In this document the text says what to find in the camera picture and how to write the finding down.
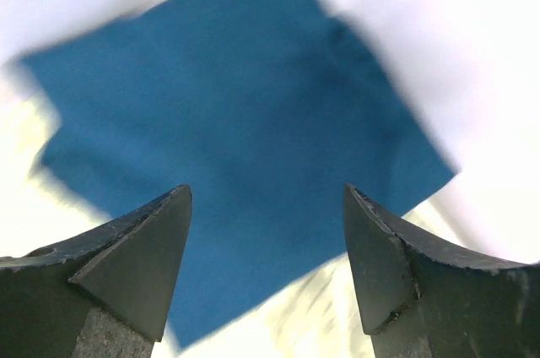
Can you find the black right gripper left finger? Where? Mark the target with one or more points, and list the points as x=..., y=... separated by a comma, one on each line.
x=127, y=266

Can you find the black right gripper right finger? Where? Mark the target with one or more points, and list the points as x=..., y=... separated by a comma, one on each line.
x=397, y=266

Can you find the blue t-shirt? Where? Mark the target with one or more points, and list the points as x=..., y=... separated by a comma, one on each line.
x=265, y=108

